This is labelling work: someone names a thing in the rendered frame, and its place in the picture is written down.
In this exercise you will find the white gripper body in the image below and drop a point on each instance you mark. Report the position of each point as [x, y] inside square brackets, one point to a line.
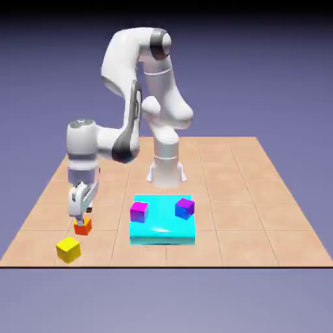
[79, 200]

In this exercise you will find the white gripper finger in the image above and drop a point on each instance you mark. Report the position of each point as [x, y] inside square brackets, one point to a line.
[79, 220]

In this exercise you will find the small orange cube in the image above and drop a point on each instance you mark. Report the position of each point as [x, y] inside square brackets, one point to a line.
[83, 228]

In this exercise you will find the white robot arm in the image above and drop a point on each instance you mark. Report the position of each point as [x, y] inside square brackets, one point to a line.
[125, 78]

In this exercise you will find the small yellow cube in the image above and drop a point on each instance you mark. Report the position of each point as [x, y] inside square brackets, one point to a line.
[68, 249]

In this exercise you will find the small magenta cube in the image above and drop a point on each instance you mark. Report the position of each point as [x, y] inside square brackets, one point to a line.
[139, 212]

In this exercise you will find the small blue cube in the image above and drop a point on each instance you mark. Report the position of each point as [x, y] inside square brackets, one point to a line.
[184, 208]

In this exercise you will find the large cyan box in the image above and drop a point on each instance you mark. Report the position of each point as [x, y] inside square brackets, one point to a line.
[162, 229]

